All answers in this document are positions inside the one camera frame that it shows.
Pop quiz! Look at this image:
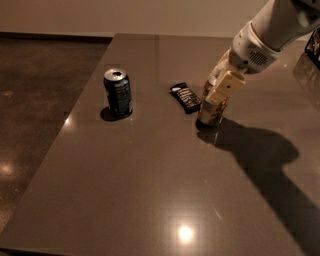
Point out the orange soda can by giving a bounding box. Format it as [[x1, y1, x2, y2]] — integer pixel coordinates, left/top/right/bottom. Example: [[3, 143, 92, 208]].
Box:
[[198, 82, 229, 127]]

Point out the black chocolate bar wrapper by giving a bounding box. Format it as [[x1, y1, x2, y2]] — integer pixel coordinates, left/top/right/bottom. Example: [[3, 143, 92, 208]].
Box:
[[170, 82, 201, 114]]

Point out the black soda can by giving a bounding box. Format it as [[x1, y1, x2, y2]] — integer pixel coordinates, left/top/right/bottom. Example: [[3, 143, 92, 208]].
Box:
[[103, 68, 133, 119]]

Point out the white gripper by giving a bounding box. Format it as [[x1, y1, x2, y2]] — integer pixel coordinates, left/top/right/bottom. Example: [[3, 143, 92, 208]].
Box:
[[205, 21, 280, 105]]

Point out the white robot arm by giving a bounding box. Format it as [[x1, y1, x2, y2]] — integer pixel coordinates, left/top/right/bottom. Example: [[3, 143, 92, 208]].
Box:
[[205, 0, 320, 105]]

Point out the dark object at table edge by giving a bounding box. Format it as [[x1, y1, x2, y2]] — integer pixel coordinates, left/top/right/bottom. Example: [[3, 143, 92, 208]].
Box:
[[305, 28, 320, 70]]

